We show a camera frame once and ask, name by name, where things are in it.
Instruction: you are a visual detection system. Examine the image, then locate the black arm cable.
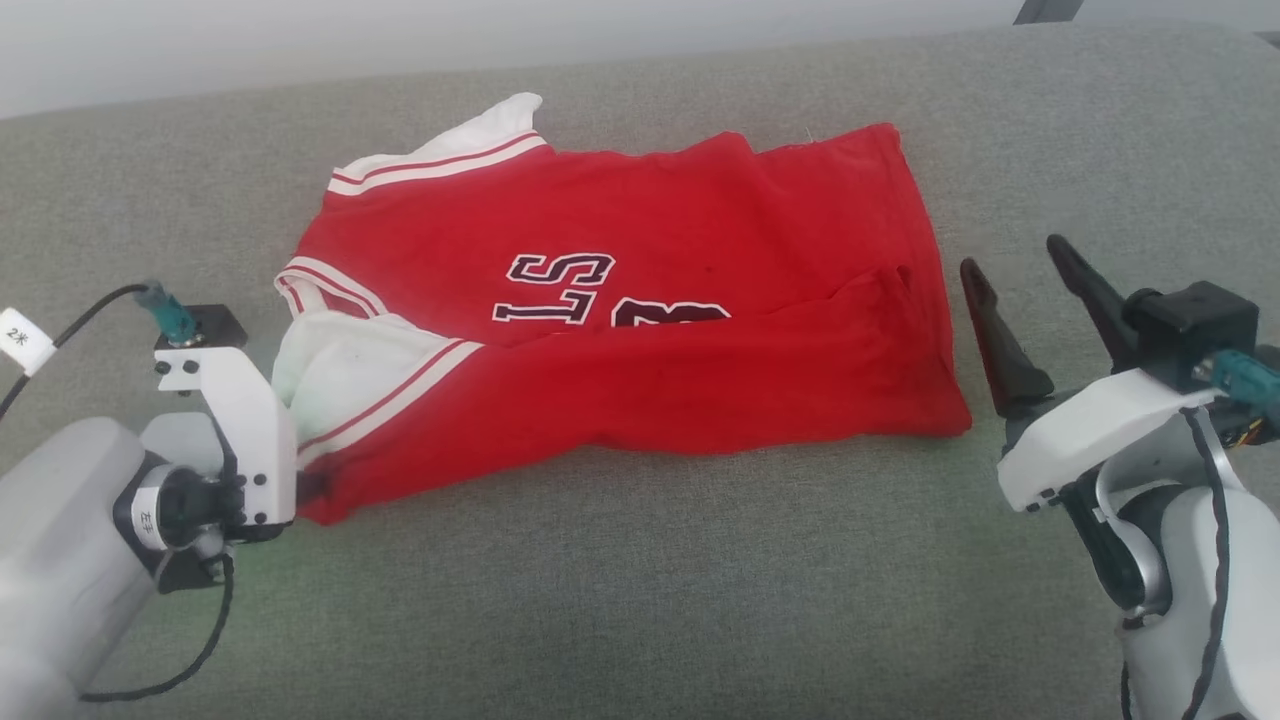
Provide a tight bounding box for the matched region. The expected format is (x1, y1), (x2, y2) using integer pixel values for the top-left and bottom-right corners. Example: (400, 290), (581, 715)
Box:
(1118, 408), (1238, 720)
(78, 553), (237, 703)

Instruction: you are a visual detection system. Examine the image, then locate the teal camera connector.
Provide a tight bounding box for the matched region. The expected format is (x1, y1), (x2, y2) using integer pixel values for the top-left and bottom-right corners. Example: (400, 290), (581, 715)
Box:
(135, 281), (200, 347)
(1194, 349), (1280, 429)

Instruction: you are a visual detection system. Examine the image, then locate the teal right camera connector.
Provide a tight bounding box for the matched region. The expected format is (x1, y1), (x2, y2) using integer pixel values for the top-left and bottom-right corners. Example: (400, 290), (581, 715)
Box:
(1194, 349), (1280, 429)

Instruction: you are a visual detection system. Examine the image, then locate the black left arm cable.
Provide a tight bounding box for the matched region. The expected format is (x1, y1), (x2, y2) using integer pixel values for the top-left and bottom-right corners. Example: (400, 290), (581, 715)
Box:
(78, 553), (237, 703)

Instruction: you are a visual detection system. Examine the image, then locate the teal left camera connector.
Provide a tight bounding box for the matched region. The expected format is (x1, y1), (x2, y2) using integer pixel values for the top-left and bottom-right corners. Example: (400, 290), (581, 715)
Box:
(135, 281), (200, 347)

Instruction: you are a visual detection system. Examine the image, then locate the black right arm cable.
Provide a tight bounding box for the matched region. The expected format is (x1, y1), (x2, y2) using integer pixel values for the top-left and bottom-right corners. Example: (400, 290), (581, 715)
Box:
(1118, 408), (1238, 720)

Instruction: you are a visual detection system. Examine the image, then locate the grey metal pole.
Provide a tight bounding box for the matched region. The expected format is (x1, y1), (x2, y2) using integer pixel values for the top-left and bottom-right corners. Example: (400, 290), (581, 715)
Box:
(1014, 0), (1087, 26)

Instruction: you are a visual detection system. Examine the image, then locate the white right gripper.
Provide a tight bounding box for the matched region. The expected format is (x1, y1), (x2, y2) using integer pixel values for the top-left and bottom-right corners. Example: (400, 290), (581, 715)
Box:
(959, 234), (1218, 615)

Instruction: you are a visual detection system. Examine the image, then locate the black cable with white label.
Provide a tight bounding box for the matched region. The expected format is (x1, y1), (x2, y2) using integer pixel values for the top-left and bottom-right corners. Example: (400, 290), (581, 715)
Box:
(0, 283), (153, 421)

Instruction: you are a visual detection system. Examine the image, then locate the red and white jersey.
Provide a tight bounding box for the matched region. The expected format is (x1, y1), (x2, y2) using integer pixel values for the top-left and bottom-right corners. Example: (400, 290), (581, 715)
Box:
(272, 93), (973, 527)

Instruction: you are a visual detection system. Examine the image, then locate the grey fabric sofa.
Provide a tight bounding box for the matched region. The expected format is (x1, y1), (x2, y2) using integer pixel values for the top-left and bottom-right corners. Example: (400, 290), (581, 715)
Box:
(0, 20), (1280, 720)

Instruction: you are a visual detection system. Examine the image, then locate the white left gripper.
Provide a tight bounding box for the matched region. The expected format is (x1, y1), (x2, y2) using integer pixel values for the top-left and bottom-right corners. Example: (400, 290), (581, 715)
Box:
(154, 344), (300, 543)

